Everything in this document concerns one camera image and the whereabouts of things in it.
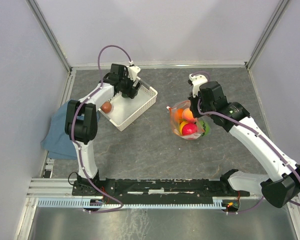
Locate pink yellow peach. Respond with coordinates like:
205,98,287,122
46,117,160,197
181,107,197,123

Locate orange fruit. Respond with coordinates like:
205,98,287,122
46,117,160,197
174,108,184,121

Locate yellow lemon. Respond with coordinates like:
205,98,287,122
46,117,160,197
179,121,188,134

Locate clear zip top bag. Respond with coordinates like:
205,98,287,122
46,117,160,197
166,100,203,140

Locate green mini watermelon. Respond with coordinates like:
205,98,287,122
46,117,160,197
198,120,211,137

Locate brown kiwi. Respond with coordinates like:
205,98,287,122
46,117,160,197
100,101,113,114

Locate dark green avocado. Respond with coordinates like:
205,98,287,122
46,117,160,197
121,93,129,98

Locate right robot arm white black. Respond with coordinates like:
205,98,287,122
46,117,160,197
187,77,300,208

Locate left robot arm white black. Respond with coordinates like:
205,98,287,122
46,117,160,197
64,60,142,195

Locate white perforated plastic basket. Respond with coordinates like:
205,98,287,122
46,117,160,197
99,77,158,132

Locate blue cloth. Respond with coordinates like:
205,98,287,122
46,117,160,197
40,102,102,161

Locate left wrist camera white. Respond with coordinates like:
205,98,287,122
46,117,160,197
127,65,141,81

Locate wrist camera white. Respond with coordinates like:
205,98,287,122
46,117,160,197
189,70,210,98
127,65,141,81

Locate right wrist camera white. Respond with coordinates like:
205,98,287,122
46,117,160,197
189,70,210,98

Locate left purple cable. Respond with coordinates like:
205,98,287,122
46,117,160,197
71,44,135,215

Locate light blue cable duct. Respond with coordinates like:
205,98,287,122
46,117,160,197
37,197,229,211

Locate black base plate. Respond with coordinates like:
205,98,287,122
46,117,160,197
71,178,250,204

